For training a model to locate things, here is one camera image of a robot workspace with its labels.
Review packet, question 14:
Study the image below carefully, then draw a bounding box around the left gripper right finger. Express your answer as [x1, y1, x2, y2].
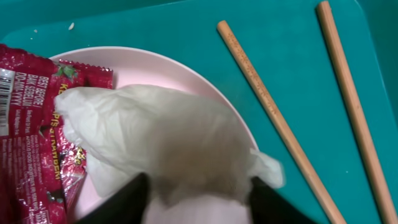
[248, 177, 315, 224]

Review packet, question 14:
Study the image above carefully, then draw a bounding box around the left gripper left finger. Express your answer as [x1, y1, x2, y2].
[76, 173, 150, 224]

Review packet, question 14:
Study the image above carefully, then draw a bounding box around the wooden chopstick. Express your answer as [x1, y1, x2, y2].
[216, 21, 346, 223]
[316, 1, 397, 223]

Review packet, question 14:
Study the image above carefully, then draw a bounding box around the white tissue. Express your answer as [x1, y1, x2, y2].
[55, 85, 285, 204]

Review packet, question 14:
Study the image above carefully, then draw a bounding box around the red snack wrapper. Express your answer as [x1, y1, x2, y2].
[1, 45, 113, 223]

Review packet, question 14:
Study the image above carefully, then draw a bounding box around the large pink plate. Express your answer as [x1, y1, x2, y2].
[51, 47, 252, 223]

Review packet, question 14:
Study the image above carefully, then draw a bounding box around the teal serving tray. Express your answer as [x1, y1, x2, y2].
[1, 1, 381, 223]

